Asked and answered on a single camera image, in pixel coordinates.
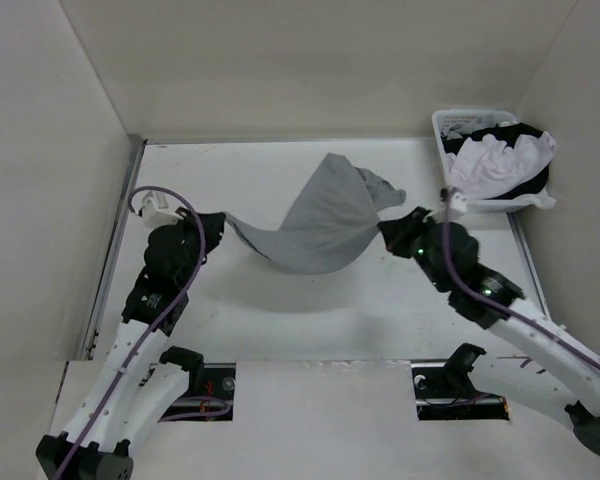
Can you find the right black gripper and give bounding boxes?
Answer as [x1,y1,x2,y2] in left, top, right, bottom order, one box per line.
[378,206,450,293]

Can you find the grey tank top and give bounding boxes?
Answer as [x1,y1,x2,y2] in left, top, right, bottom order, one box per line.
[226,153,406,275]

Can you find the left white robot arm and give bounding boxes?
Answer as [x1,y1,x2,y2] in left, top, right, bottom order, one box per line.
[36,208,226,479]

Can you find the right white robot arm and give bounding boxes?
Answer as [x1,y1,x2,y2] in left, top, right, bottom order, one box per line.
[378,207,600,457]

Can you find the white tank top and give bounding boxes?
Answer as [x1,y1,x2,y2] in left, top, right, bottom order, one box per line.
[446,132,557,200]

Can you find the black tank top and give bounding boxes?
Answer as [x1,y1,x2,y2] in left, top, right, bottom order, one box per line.
[442,122,550,200]

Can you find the white plastic laundry basket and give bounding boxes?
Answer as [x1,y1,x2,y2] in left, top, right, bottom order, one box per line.
[431,109,530,214]

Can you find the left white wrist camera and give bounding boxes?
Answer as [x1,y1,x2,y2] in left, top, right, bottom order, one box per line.
[138,192,179,228]

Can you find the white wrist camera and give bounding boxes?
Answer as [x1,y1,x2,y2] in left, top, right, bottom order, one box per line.
[138,192,179,228]
[439,186,468,222]

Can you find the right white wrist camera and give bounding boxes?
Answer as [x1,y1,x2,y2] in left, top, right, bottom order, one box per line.
[439,186,468,222]

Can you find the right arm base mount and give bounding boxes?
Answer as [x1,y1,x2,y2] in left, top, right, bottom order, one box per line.
[411,343,509,421]

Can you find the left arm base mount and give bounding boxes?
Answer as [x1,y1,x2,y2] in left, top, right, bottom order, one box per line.
[158,346,236,422]

